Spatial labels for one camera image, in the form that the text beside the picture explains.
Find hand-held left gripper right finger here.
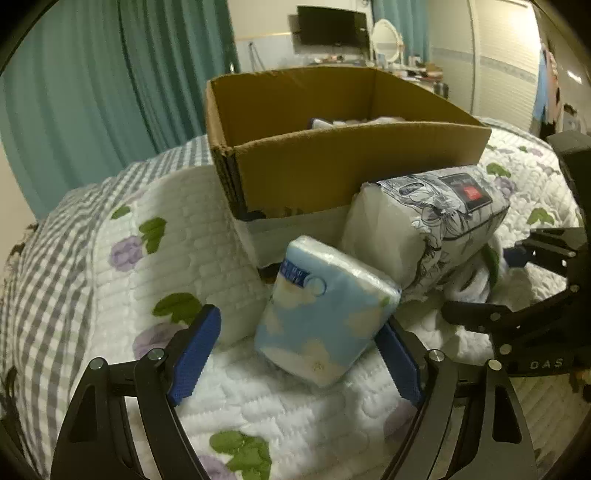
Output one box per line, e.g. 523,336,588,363
375,318,540,480

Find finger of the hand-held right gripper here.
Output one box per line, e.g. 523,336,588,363
441,285,580,344
503,225,583,271

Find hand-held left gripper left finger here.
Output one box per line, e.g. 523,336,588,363
50,304,222,480

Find blue tissue pack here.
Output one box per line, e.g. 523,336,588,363
254,235,402,387

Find grey floral tissue pack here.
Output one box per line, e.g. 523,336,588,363
341,164,512,303

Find cardboard box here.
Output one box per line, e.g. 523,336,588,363
204,66,493,268

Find floral quilted bedspread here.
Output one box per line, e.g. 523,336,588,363
0,116,583,480

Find hanging clothes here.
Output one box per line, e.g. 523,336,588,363
531,39,583,134

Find white wardrobe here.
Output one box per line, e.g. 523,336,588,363
427,0,543,134

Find cluttered dresser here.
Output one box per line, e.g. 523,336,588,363
295,48,451,97

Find oval vanity mirror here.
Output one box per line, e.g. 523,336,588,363
369,18,403,63

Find teal curtain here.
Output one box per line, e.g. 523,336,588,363
0,0,241,222

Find black television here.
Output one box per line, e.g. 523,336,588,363
295,6,369,48

